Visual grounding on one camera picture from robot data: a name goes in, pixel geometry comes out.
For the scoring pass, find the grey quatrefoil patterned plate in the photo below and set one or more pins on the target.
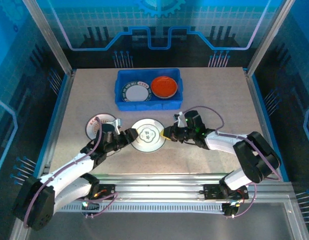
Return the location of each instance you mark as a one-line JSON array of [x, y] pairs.
[[148, 143]]

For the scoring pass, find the green-rimmed Hao Shi plate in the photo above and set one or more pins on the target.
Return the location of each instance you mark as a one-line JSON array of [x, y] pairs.
[[136, 93]]

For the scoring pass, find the translucent orange plate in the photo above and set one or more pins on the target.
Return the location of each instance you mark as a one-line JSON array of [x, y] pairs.
[[164, 87]]

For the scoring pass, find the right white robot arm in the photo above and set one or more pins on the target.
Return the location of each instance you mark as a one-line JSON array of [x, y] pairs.
[[219, 143]]

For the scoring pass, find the blue plastic bin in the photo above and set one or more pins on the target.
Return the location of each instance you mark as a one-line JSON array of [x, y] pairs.
[[144, 106]]

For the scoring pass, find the orange sunburst patterned plate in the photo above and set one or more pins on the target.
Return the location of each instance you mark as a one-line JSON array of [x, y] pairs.
[[93, 125]]

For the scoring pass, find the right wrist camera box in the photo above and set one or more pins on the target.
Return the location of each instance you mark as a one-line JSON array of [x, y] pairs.
[[180, 121]]

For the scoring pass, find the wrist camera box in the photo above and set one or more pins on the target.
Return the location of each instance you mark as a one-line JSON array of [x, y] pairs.
[[180, 121], [116, 123]]

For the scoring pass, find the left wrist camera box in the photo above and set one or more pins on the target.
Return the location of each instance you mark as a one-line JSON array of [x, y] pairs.
[[116, 123]]

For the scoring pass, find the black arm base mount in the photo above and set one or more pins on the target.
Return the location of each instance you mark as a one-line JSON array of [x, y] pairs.
[[107, 190], [212, 191]]

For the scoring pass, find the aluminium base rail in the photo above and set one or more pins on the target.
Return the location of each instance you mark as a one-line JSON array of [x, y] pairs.
[[157, 190]]

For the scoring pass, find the blue-edged table side rail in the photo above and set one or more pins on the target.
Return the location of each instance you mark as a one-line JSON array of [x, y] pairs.
[[262, 112], [60, 105]]

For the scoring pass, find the aluminium frame post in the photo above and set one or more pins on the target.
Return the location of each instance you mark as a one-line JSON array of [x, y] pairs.
[[269, 37], [52, 40]]

